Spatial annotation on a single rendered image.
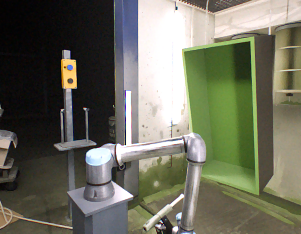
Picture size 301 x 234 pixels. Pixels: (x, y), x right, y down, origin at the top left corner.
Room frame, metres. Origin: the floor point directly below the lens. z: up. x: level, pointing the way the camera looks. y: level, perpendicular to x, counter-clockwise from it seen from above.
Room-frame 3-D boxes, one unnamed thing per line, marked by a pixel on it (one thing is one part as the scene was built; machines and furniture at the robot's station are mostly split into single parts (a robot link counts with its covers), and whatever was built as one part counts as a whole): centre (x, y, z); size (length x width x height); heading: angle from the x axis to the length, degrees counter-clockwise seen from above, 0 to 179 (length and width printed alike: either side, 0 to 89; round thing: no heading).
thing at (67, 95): (2.03, 0.78, 0.82); 0.06 x 0.06 x 1.64; 38
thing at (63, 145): (1.91, 0.68, 0.95); 0.26 x 0.15 x 0.32; 128
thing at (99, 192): (1.28, 0.32, 0.69); 0.19 x 0.19 x 0.10
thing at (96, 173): (1.28, 0.32, 0.83); 0.17 x 0.15 x 0.18; 177
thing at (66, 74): (1.99, 0.75, 1.42); 0.12 x 0.06 x 0.26; 128
